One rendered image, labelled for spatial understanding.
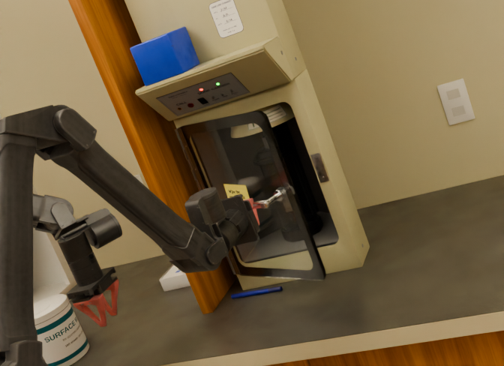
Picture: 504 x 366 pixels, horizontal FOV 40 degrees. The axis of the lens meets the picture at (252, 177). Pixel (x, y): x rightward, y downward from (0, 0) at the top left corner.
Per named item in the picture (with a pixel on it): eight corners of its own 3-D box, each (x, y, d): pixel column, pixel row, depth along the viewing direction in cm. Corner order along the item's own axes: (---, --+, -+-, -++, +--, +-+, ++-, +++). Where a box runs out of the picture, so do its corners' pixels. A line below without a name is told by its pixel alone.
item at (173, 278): (180, 272, 208) (175, 260, 207) (227, 261, 202) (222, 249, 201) (163, 292, 197) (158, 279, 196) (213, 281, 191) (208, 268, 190)
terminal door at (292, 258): (238, 274, 175) (178, 126, 166) (328, 280, 152) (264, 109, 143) (236, 275, 175) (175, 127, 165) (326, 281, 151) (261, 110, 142)
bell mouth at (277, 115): (245, 122, 181) (238, 103, 180) (307, 103, 174) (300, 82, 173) (221, 143, 166) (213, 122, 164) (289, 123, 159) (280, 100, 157)
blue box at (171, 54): (163, 76, 162) (148, 40, 160) (200, 63, 158) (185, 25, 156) (145, 87, 153) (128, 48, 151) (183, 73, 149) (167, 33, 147)
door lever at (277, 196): (256, 202, 157) (252, 191, 156) (285, 200, 149) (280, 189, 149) (239, 213, 153) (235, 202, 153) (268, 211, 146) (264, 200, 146)
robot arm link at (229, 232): (207, 262, 135) (232, 256, 133) (193, 229, 134) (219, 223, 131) (220, 246, 141) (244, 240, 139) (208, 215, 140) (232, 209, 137)
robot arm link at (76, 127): (11, 139, 110) (52, 127, 103) (28, 112, 113) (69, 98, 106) (182, 279, 134) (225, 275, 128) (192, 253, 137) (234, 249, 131)
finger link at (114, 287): (131, 307, 152) (115, 269, 150) (115, 325, 146) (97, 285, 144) (106, 312, 155) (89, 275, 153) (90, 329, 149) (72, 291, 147)
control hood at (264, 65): (172, 118, 166) (155, 79, 164) (295, 78, 153) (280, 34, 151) (150, 133, 156) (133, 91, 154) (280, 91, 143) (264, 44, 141)
